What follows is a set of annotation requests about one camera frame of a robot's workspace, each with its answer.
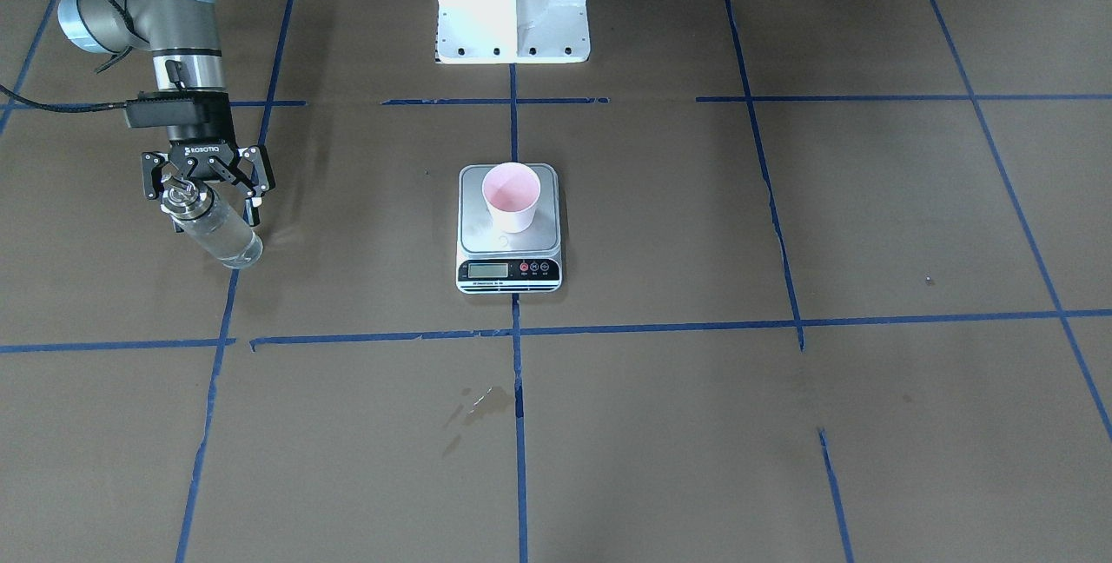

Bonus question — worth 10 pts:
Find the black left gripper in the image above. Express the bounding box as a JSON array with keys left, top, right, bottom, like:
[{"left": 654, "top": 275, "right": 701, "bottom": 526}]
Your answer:
[{"left": 142, "top": 93, "right": 275, "bottom": 228}]

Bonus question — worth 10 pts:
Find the pink plastic cup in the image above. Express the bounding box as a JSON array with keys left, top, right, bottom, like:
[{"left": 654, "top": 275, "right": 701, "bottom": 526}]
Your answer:
[{"left": 481, "top": 162, "right": 542, "bottom": 234}]

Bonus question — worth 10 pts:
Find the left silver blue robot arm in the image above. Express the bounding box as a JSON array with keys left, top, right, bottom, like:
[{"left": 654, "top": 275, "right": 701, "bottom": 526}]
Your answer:
[{"left": 58, "top": 0, "right": 274, "bottom": 226}]

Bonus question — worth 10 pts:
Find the silver digital kitchen scale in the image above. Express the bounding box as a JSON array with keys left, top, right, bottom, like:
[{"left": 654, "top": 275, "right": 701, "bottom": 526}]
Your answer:
[{"left": 455, "top": 162, "right": 564, "bottom": 295}]

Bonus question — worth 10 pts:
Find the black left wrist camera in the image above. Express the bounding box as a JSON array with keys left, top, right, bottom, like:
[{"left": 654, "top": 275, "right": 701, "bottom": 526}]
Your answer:
[{"left": 123, "top": 91, "right": 209, "bottom": 129}]

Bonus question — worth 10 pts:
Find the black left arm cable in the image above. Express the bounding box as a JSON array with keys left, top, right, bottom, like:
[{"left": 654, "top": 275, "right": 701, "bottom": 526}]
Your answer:
[{"left": 0, "top": 0, "right": 140, "bottom": 113}]

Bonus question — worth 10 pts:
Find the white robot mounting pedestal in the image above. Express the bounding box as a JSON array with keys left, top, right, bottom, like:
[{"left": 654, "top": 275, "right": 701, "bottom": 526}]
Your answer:
[{"left": 434, "top": 0, "right": 592, "bottom": 65}]

